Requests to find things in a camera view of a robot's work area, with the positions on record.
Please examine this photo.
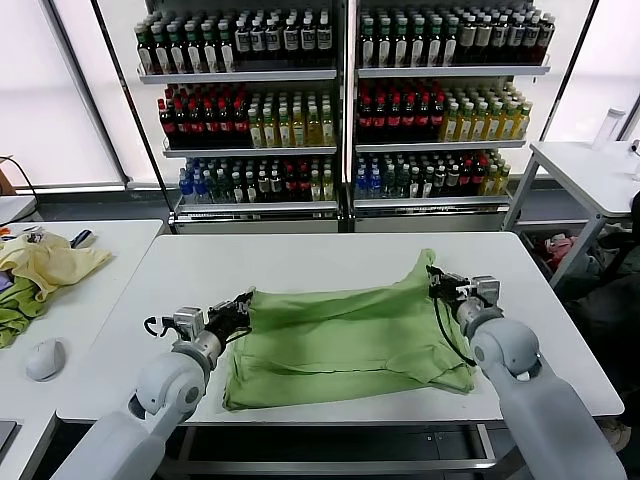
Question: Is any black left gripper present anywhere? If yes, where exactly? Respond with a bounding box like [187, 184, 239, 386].
[205, 292, 254, 344]

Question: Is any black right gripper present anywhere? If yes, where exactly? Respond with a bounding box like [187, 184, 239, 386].
[424, 264, 474, 302]

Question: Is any light green t-shirt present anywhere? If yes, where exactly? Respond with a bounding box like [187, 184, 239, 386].
[221, 248, 476, 412]

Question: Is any person in dark clothes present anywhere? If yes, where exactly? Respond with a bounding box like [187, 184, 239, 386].
[569, 189, 640, 451]

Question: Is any black slanted pole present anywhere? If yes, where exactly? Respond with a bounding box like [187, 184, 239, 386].
[89, 0, 177, 225]
[537, 0, 601, 145]

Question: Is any pink cloth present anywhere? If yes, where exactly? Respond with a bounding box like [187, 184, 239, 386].
[543, 235, 579, 261]

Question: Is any yellow tea bottle green cap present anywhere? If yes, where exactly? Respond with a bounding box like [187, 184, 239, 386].
[444, 102, 460, 143]
[458, 102, 474, 142]
[472, 101, 488, 142]
[500, 101, 516, 141]
[486, 101, 502, 142]
[514, 101, 532, 141]

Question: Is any red cap cola bottle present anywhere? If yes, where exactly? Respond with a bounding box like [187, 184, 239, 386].
[372, 97, 388, 144]
[157, 101, 176, 150]
[217, 102, 234, 149]
[188, 102, 205, 150]
[174, 102, 190, 150]
[232, 102, 250, 149]
[358, 97, 374, 144]
[203, 102, 219, 149]
[387, 96, 403, 143]
[401, 96, 417, 143]
[416, 96, 432, 143]
[430, 96, 446, 143]

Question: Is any yellow juice bottle white cap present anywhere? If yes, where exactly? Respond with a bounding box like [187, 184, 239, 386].
[290, 107, 306, 148]
[262, 108, 277, 149]
[319, 106, 335, 147]
[248, 108, 263, 149]
[305, 106, 321, 148]
[276, 108, 292, 149]

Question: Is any black office chair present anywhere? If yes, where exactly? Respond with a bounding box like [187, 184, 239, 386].
[597, 229, 640, 281]

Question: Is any pale yellow garment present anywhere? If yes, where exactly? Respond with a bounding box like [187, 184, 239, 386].
[0, 233, 114, 304]

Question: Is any white side table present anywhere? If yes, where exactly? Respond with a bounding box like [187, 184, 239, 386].
[499, 140, 640, 286]

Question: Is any white computer mouse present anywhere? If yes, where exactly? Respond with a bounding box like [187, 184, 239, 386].
[24, 337, 67, 383]

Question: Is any grey metal shelf rack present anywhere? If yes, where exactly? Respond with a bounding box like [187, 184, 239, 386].
[133, 0, 349, 236]
[349, 0, 553, 234]

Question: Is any crumpled olive green cloth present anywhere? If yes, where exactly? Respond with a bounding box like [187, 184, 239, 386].
[0, 277, 51, 351]

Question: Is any dark tea bottle green cap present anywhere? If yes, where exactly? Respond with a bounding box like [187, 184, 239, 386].
[410, 24, 427, 68]
[152, 29, 170, 76]
[185, 28, 203, 76]
[201, 27, 219, 75]
[393, 24, 411, 68]
[217, 27, 235, 75]
[377, 24, 394, 69]
[426, 23, 444, 67]
[361, 24, 378, 69]
[136, 30, 154, 76]
[443, 23, 460, 67]
[168, 28, 187, 76]

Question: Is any white sneaker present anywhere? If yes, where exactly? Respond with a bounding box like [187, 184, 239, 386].
[599, 419, 632, 449]

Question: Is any beige label dark bottle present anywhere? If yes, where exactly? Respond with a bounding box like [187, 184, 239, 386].
[459, 21, 477, 66]
[475, 21, 492, 66]

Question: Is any grey label dark bottle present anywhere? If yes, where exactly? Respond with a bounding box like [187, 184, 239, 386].
[507, 21, 524, 65]
[522, 21, 539, 64]
[538, 19, 556, 64]
[491, 21, 508, 65]

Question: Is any white cap dark label bottle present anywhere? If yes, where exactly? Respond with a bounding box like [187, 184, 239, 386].
[234, 20, 251, 64]
[282, 18, 300, 63]
[299, 18, 316, 62]
[266, 19, 283, 63]
[250, 20, 267, 64]
[315, 17, 332, 62]

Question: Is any grey laptop corner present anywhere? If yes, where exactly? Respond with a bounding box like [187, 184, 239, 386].
[0, 420, 22, 454]

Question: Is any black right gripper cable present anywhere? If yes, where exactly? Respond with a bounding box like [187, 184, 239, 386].
[432, 298, 479, 367]

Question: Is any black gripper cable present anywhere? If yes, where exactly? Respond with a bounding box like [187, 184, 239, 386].
[432, 298, 479, 367]
[143, 315, 175, 339]

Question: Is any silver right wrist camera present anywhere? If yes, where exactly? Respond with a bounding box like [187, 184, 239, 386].
[469, 275, 502, 309]

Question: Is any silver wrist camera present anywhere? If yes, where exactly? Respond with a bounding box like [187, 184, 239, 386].
[469, 275, 502, 309]
[172, 305, 207, 342]

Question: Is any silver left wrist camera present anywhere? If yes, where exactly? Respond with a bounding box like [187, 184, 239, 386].
[172, 305, 207, 342]

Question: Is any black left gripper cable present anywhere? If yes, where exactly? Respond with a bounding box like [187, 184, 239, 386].
[143, 315, 175, 339]

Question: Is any thin black cable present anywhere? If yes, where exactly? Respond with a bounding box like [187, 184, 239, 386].
[0, 154, 41, 224]

